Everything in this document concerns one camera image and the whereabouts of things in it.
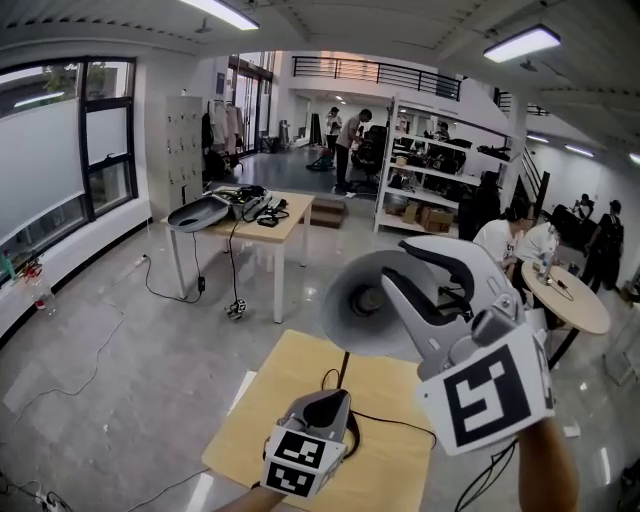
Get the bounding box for pile of devices and cables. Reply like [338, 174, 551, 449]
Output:
[212, 184, 291, 226]

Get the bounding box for black cable on round table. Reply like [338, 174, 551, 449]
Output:
[547, 276, 577, 302]

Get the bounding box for glass entrance door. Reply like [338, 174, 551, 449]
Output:
[227, 52, 276, 152]

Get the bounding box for ceiling light panel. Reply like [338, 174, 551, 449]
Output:
[483, 23, 562, 64]
[177, 0, 261, 31]

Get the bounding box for black desk lamp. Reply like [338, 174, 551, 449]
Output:
[319, 248, 474, 459]

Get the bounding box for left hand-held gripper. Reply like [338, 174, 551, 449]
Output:
[260, 388, 352, 500]

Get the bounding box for clothes rack with garments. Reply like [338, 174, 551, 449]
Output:
[201, 98, 247, 182]

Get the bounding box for long grey floor cable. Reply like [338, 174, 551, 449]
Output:
[136, 466, 212, 512]

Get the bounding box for thin white floor cable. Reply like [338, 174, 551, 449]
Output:
[1, 299, 127, 417]

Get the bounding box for round wooden table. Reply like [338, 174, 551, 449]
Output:
[520, 259, 612, 371]

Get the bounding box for grey locker cabinet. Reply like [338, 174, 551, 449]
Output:
[164, 94, 205, 214]

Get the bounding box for black cable with power brick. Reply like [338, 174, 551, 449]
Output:
[143, 232, 208, 304]

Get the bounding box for thin black hanging cable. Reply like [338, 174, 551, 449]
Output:
[226, 199, 252, 311]

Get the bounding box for rectangular wooden white-legged table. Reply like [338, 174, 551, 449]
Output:
[160, 188, 316, 324]

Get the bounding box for black balcony railing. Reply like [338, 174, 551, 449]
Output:
[292, 55, 462, 102]

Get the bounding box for red items on window sill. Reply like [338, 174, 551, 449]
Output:
[12, 252, 44, 282]

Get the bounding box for square wooden pedestal table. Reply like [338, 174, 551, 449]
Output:
[201, 328, 438, 512]

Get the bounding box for wooden steps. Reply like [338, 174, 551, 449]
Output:
[309, 196, 348, 231]

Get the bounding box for black framed window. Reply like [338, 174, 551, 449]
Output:
[0, 56, 139, 262]

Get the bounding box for dark floor machine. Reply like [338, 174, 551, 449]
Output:
[305, 152, 336, 174]

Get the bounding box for large cardboard box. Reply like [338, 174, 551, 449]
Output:
[420, 205, 456, 234]

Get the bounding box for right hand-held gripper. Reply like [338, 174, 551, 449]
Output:
[380, 235, 556, 457]

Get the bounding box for grey oval shell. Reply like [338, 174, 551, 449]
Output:
[166, 194, 231, 234]

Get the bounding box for black staircase railing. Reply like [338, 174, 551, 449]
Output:
[514, 147, 552, 222]

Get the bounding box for black office chair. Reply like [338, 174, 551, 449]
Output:
[458, 172, 502, 242]
[351, 124, 389, 189]

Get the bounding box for white metal shelving unit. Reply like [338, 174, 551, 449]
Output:
[373, 94, 526, 236]

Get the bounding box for person's right forearm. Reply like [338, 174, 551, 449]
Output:
[516, 415, 584, 512]

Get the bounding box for plastic bottle with red label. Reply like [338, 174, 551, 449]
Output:
[30, 279, 57, 315]

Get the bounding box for person's left forearm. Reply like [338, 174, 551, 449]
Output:
[213, 482, 297, 512]

